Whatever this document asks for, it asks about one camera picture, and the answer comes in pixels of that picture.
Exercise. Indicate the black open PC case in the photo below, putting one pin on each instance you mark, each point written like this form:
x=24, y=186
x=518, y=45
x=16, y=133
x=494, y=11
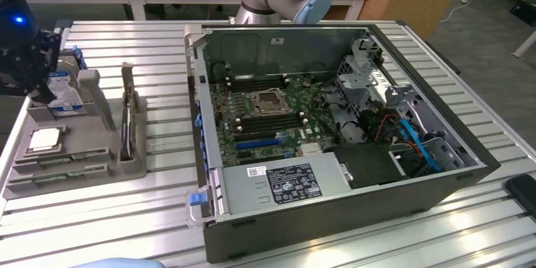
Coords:
x=334, y=217

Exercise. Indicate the metal disk bay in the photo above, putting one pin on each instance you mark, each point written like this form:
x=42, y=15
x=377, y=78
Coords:
x=448, y=142
x=356, y=76

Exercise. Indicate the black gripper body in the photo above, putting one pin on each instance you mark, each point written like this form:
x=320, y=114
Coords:
x=16, y=35

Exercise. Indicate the graphics card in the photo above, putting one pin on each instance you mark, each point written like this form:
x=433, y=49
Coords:
x=128, y=114

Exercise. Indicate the silver chipset heatsink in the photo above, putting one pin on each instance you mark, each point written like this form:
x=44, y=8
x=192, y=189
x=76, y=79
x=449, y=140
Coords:
x=312, y=149

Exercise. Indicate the hard disk blue label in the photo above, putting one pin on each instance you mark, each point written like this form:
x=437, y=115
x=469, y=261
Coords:
x=66, y=98

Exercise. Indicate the green RAM stick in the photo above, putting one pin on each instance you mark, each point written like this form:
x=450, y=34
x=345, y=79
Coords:
x=62, y=157
x=58, y=177

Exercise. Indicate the blue case latch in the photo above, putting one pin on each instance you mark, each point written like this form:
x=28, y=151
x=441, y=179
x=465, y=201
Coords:
x=196, y=199

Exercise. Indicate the black RAM slot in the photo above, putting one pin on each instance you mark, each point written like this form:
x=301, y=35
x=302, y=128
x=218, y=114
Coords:
x=258, y=82
x=273, y=127
x=260, y=85
x=257, y=79
x=269, y=118
x=270, y=121
x=257, y=76
x=272, y=124

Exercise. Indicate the hard disk blue bracket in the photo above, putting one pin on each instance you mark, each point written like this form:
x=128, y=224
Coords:
x=78, y=57

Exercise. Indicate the green motherboard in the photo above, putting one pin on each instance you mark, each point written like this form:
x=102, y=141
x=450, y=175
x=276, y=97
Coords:
x=312, y=117

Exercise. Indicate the black box on floor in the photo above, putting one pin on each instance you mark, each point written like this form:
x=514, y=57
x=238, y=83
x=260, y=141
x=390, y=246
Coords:
x=522, y=12

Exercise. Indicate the grey parts rack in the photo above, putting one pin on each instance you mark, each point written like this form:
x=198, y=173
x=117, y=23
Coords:
x=84, y=142

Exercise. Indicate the silver CPU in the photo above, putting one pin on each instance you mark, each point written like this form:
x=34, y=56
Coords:
x=45, y=140

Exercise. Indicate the blue expansion slot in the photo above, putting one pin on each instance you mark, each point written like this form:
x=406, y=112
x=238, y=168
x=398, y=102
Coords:
x=257, y=144

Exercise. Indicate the light blue rounded object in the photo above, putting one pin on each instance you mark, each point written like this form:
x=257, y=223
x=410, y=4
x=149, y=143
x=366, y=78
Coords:
x=121, y=263

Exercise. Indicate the grey power supply with label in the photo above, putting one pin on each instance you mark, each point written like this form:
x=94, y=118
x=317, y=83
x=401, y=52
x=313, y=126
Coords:
x=250, y=192

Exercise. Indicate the CPU socket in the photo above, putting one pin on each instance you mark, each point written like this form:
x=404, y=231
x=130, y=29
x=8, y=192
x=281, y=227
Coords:
x=269, y=101

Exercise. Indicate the black expansion slot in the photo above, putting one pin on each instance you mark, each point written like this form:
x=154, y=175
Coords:
x=254, y=137
x=258, y=155

